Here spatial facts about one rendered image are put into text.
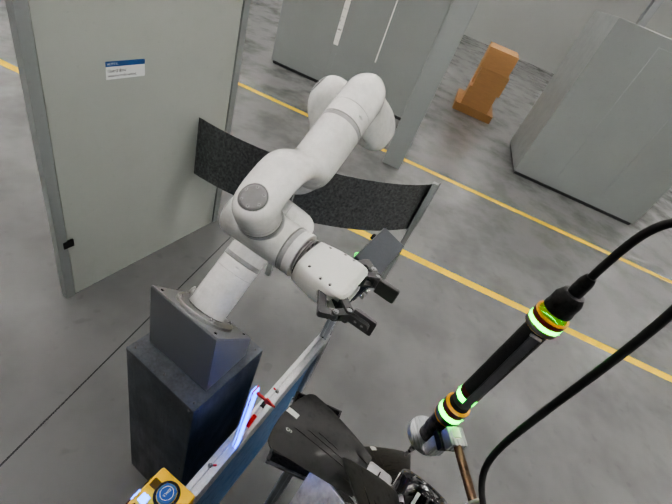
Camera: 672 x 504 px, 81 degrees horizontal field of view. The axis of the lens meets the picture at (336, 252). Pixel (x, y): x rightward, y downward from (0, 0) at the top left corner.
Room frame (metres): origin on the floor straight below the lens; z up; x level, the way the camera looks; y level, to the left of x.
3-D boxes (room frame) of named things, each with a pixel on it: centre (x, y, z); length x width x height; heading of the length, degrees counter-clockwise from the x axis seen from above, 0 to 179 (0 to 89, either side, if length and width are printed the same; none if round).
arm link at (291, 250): (0.51, 0.06, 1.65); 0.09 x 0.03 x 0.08; 164
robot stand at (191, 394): (0.71, 0.29, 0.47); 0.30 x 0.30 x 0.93; 71
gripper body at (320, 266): (0.49, 0.00, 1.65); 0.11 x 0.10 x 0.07; 74
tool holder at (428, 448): (0.40, -0.29, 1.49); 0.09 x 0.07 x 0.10; 19
